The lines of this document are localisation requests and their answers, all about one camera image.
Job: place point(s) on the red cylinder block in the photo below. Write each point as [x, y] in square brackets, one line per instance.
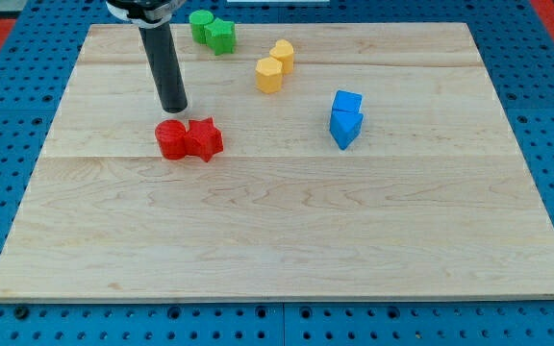
[170, 135]

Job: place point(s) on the green cylinder block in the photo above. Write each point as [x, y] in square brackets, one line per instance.
[198, 20]

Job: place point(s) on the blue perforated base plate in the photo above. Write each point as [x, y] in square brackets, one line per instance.
[516, 44]

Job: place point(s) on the yellow heart block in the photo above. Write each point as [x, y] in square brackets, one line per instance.
[283, 51]

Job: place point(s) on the red star block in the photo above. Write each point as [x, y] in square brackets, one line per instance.
[203, 139]

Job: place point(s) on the yellow hexagon block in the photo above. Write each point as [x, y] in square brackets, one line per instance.
[269, 75]

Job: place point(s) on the green star block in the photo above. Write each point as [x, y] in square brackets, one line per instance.
[220, 36]

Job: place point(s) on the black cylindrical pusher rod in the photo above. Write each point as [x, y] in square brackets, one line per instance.
[163, 61]

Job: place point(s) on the wooden board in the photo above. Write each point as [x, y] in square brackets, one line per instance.
[432, 201]

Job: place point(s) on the blue triangle block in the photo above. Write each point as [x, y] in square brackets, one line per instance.
[345, 126]

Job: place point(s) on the blue cube block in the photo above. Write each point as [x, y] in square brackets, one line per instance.
[346, 101]

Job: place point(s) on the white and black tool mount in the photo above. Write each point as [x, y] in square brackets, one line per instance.
[146, 14]

